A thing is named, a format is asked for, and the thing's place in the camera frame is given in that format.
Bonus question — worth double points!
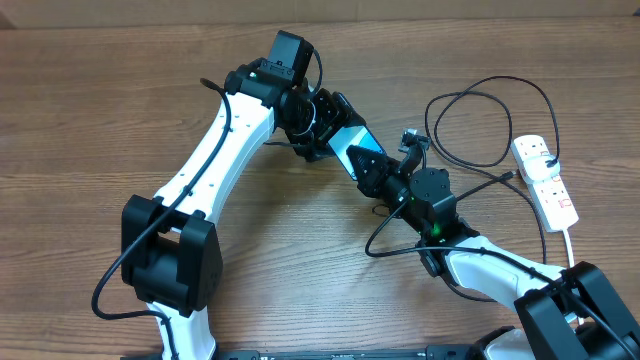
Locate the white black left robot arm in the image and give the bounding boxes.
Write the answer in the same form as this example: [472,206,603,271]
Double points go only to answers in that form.
[91,31,382,359]

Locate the white power strip cord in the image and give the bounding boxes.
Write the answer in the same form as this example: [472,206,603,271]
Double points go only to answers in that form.
[562,228,586,329]

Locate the white power strip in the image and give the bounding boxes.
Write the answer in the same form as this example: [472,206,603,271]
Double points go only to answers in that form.
[511,135,579,232]

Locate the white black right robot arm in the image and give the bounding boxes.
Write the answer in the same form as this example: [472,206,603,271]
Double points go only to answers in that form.
[346,146,639,359]

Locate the white charger plug adapter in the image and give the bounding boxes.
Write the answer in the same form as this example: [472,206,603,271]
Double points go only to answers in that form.
[520,154,561,184]

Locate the black charger cable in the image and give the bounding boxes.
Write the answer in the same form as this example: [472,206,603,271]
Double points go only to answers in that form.
[424,75,561,266]

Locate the blue Galaxy smartphone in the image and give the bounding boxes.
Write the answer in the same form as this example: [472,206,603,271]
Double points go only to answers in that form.
[328,125,386,180]

